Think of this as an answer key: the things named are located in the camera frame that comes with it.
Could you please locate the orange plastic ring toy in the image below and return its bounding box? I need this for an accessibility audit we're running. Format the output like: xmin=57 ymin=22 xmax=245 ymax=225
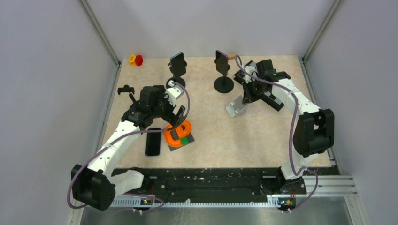
xmin=164 ymin=120 xmax=194 ymax=150

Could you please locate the black phone lower left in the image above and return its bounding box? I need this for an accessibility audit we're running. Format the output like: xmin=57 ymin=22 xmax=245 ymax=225
xmin=145 ymin=128 xmax=161 ymax=157

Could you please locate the black phone with purple edge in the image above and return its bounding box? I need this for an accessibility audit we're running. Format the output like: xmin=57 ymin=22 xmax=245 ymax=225
xmin=214 ymin=50 xmax=230 ymax=76

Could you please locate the green building brick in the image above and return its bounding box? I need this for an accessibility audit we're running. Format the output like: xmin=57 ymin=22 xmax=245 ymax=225
xmin=180 ymin=137 xmax=189 ymax=146

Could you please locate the black phone stand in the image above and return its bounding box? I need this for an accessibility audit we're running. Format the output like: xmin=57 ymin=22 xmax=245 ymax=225
xmin=117 ymin=84 xmax=136 ymax=103
xmin=214 ymin=74 xmax=234 ymax=94
xmin=166 ymin=77 xmax=186 ymax=89

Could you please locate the black grey chessboard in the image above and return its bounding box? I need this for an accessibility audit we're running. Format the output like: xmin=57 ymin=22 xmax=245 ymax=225
xmin=234 ymin=71 xmax=284 ymax=111

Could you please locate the yellow toy block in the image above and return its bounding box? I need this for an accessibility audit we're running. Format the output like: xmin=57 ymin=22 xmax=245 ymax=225
xmin=128 ymin=54 xmax=137 ymax=66

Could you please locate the red toy block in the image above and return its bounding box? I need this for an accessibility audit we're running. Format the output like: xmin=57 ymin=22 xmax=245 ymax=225
xmin=134 ymin=55 xmax=143 ymax=66

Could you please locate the grey building baseplate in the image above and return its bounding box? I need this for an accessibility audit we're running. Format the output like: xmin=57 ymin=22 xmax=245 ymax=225
xmin=163 ymin=129 xmax=195 ymax=151

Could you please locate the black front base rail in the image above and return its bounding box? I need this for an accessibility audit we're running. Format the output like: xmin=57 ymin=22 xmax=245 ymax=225
xmin=130 ymin=167 xmax=310 ymax=203

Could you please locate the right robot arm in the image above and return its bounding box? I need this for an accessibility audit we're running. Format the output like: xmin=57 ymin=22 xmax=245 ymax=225
xmin=235 ymin=58 xmax=335 ymax=194

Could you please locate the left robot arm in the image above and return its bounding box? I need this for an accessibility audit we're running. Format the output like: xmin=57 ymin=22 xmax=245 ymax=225
xmin=67 ymin=82 xmax=190 ymax=211

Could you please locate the small wooden block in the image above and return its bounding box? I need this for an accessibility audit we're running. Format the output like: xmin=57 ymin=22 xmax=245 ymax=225
xmin=227 ymin=53 xmax=237 ymax=60

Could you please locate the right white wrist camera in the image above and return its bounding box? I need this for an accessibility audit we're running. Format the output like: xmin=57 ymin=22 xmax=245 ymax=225
xmin=243 ymin=61 xmax=257 ymax=83

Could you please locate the teal edged black phone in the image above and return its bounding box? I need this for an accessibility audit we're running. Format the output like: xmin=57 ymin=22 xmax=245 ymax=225
xmin=169 ymin=52 xmax=187 ymax=79

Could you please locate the white plastic phone holder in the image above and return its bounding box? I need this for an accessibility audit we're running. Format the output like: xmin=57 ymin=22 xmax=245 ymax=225
xmin=226 ymin=95 xmax=248 ymax=118

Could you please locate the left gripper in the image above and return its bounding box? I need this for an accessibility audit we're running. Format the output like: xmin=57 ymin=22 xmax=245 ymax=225
xmin=151 ymin=88 xmax=185 ymax=126

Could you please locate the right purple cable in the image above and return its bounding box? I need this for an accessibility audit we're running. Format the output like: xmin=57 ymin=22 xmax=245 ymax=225
xmin=235 ymin=55 xmax=319 ymax=213

